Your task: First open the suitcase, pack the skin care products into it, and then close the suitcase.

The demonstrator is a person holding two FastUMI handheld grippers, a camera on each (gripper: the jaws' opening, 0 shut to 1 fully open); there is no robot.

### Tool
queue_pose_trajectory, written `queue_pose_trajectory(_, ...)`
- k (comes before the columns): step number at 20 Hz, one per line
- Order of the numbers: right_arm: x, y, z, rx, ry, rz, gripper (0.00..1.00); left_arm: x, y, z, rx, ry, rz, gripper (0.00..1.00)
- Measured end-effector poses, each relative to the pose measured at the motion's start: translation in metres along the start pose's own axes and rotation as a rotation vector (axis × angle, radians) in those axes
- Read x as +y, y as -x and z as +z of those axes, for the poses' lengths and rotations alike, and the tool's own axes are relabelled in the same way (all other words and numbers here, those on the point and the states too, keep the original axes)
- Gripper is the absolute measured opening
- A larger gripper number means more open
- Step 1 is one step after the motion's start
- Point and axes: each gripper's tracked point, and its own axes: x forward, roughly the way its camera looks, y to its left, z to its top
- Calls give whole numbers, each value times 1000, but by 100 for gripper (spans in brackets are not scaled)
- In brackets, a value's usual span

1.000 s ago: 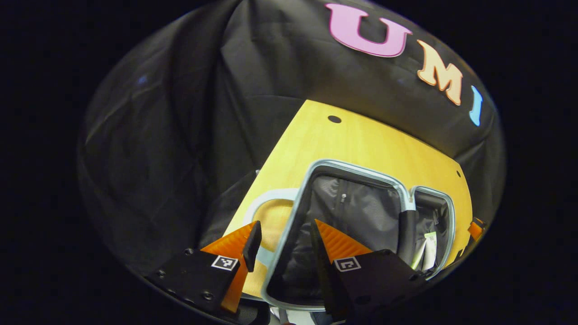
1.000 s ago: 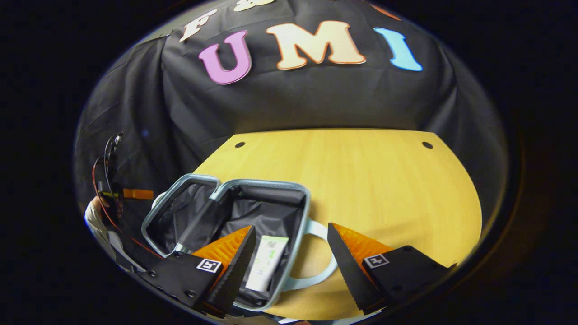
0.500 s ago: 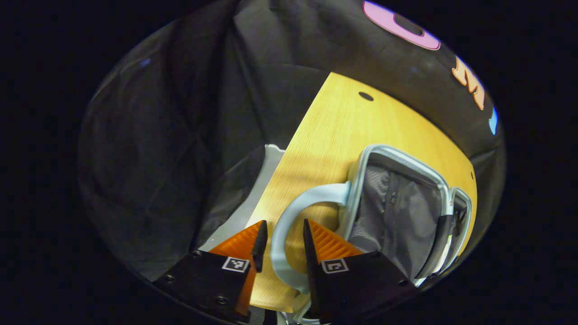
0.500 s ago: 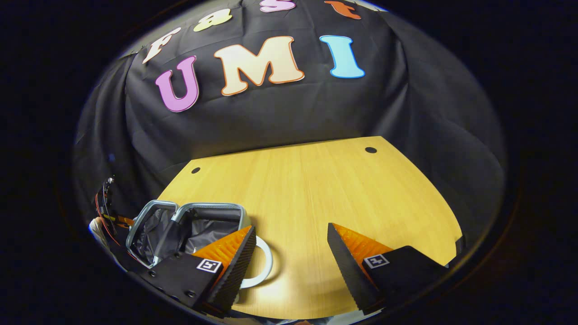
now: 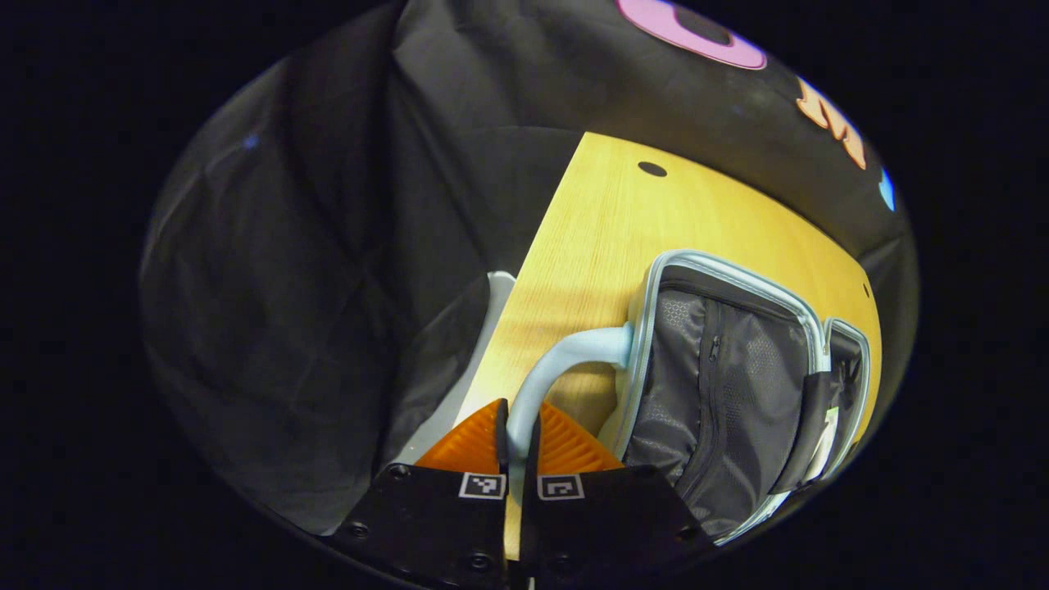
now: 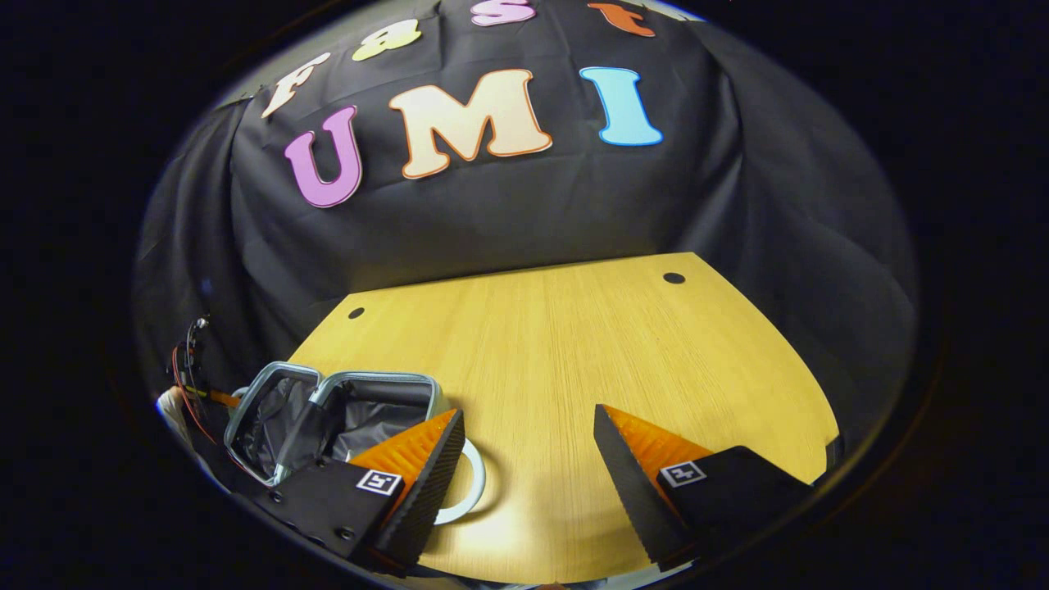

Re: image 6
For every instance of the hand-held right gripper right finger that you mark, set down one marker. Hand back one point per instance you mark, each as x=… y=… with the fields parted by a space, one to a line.
x=635 y=500

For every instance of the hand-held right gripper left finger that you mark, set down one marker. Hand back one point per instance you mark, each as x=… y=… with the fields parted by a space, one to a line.
x=430 y=492

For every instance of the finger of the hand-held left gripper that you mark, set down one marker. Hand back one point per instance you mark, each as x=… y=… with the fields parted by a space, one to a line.
x=223 y=399

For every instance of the light blue suitcase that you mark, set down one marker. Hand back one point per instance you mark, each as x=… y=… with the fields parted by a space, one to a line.
x=369 y=418

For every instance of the black backdrop cloth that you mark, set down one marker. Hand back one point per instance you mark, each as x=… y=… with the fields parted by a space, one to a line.
x=737 y=205

